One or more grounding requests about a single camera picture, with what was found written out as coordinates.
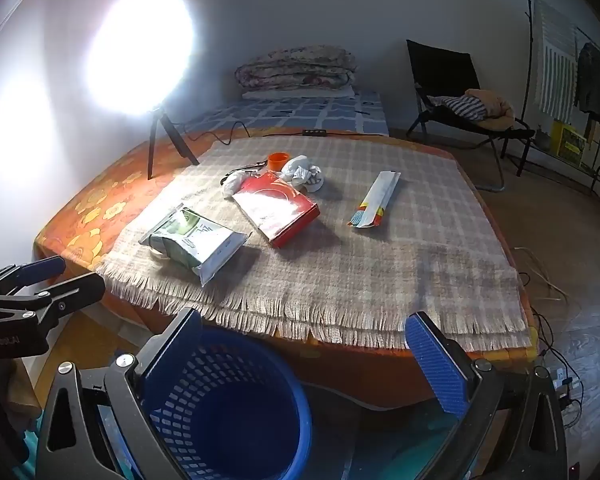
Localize striped cloth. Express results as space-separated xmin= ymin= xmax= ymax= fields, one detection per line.
xmin=437 ymin=95 xmax=488 ymax=122

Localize black cable with controller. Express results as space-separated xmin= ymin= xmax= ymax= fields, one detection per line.
xmin=172 ymin=120 xmax=388 ymax=148

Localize folded floral quilt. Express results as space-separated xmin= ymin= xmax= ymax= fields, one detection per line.
xmin=234 ymin=46 xmax=357 ymax=92

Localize small crumpled packet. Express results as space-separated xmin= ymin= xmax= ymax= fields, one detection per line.
xmin=221 ymin=169 xmax=255 ymax=197

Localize yellow box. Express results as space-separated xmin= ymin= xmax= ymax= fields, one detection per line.
xmin=550 ymin=120 xmax=587 ymax=167

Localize blue checked sheet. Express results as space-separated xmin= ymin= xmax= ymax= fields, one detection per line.
xmin=180 ymin=91 xmax=391 ymax=137

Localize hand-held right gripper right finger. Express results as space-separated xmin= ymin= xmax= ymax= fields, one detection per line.
xmin=404 ymin=311 xmax=570 ymax=480

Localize black floor cables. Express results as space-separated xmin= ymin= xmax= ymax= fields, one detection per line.
xmin=530 ymin=310 xmax=587 ymax=428

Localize white power strip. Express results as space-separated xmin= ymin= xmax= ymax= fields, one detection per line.
xmin=547 ymin=365 xmax=581 ymax=396

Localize black folding chair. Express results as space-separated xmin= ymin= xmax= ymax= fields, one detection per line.
xmin=405 ymin=39 xmax=537 ymax=192

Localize orange floral bed cover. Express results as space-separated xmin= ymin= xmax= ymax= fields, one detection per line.
xmin=32 ymin=127 xmax=538 ymax=411

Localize ring light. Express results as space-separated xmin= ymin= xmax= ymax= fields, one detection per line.
xmin=85 ymin=0 xmax=196 ymax=116

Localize white floor cable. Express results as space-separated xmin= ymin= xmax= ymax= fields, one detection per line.
xmin=515 ymin=245 xmax=571 ymax=306

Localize striped hanging towel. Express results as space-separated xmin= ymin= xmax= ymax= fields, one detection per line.
xmin=534 ymin=0 xmax=580 ymax=118

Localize tan cloth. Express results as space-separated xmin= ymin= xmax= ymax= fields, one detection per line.
xmin=464 ymin=88 xmax=516 ymax=131

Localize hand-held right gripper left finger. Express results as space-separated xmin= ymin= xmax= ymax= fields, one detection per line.
xmin=34 ymin=306 xmax=203 ymax=480

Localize red cardboard box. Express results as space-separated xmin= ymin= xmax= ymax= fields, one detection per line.
xmin=231 ymin=171 xmax=322 ymax=249

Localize white plastic bag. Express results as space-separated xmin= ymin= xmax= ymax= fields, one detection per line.
xmin=280 ymin=155 xmax=326 ymax=193

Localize blue plastic basket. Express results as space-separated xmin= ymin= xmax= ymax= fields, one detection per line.
xmin=97 ymin=327 xmax=313 ymax=480

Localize black clothes rack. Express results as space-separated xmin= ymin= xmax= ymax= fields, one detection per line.
xmin=522 ymin=0 xmax=600 ymax=211

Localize dark hanging garment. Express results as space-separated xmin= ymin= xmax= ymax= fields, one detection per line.
xmin=574 ymin=41 xmax=600 ymax=128

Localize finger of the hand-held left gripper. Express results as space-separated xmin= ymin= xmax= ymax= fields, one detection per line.
xmin=0 ymin=256 xmax=66 ymax=302
xmin=0 ymin=274 xmax=106 ymax=329

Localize green white snack packet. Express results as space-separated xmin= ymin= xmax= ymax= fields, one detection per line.
xmin=138 ymin=203 xmax=253 ymax=287

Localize black tripod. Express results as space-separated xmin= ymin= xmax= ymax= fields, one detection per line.
xmin=146 ymin=107 xmax=201 ymax=181

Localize long white snack packet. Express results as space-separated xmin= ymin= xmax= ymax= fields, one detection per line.
xmin=347 ymin=170 xmax=402 ymax=229

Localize plaid fringed blanket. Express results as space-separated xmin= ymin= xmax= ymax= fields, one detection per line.
xmin=96 ymin=135 xmax=535 ymax=352

